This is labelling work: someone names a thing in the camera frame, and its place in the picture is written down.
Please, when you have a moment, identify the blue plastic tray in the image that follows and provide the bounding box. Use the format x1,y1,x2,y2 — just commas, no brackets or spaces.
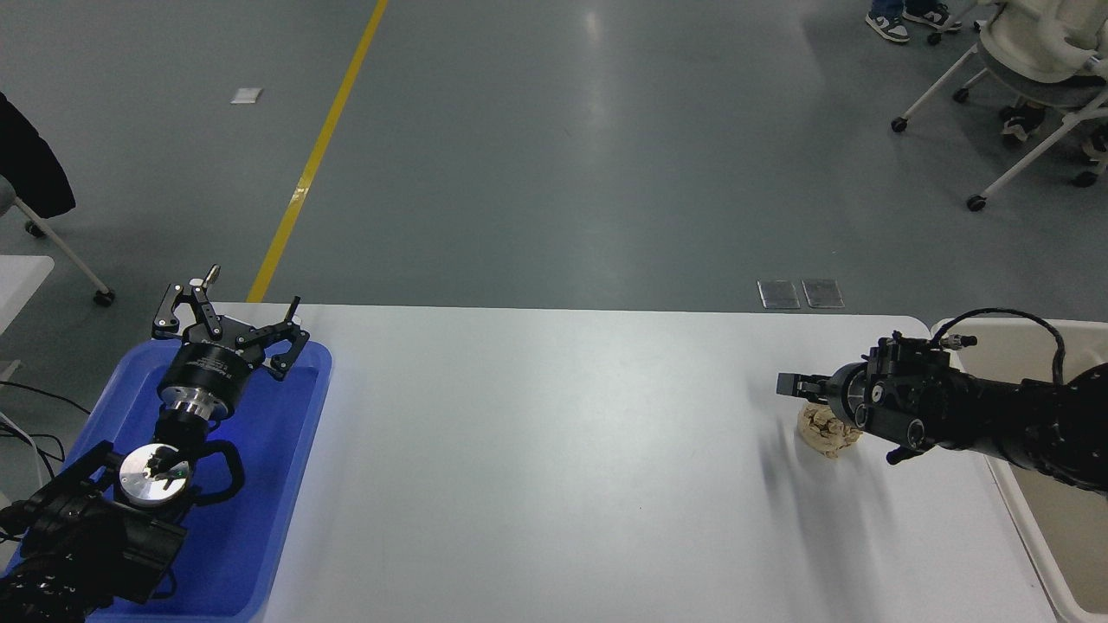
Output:
0,339,333,623

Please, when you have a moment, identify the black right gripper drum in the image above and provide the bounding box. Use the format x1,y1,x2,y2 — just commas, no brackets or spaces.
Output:
824,362,870,427

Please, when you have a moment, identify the tan paper ball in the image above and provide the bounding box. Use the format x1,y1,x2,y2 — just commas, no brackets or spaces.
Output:
797,401,865,459

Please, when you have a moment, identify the white cable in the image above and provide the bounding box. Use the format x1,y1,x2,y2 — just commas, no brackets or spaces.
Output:
0,412,55,487

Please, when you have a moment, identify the grey wheeled chair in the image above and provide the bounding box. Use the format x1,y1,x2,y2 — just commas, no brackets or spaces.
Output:
0,177,117,308

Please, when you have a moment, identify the black cable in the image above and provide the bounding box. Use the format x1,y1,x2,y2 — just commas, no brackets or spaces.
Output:
0,381,92,465

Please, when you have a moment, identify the large pale bin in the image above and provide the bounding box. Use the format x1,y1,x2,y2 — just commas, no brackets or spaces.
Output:
931,318,1108,623

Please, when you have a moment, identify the white wheeled office chair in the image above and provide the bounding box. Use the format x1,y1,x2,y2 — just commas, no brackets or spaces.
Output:
891,0,1108,213

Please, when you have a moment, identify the small white table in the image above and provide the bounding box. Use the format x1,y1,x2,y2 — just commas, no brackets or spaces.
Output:
0,256,55,382

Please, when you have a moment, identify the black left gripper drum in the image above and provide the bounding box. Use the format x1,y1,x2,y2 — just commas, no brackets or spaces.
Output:
158,337,261,409

